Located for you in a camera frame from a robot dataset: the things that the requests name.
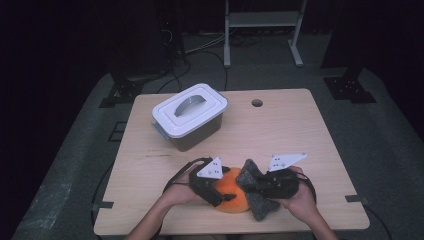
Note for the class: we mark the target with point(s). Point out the person's right hand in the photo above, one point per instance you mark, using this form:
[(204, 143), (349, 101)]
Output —
[(300, 206)]

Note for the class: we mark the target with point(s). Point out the black tape square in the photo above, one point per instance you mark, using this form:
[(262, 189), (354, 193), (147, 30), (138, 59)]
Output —
[(117, 131)]

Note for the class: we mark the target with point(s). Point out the grey fuzzy cloth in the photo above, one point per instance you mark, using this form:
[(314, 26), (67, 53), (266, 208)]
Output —
[(263, 206)]

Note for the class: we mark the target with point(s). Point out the black stand with crossed feet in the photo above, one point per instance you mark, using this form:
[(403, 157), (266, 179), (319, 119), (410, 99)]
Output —
[(123, 90)]

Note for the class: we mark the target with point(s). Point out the brown transparent storage box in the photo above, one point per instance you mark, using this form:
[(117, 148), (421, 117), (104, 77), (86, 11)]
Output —
[(196, 133)]

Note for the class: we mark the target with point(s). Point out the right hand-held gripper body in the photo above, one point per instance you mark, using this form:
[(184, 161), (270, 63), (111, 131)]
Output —
[(280, 185)]

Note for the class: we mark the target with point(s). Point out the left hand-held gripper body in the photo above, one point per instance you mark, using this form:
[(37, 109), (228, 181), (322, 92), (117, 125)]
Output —
[(205, 186)]

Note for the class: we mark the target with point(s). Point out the black stand base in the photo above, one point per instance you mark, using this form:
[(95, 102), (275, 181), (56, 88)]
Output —
[(350, 88)]

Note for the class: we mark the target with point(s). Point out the orange plush toy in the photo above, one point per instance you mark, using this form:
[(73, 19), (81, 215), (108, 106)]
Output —
[(230, 186)]

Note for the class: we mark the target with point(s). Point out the white metal stand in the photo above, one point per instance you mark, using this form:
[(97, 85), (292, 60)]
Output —
[(263, 20)]

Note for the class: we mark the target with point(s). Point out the person's left hand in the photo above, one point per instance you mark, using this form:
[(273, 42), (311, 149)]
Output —
[(178, 191)]

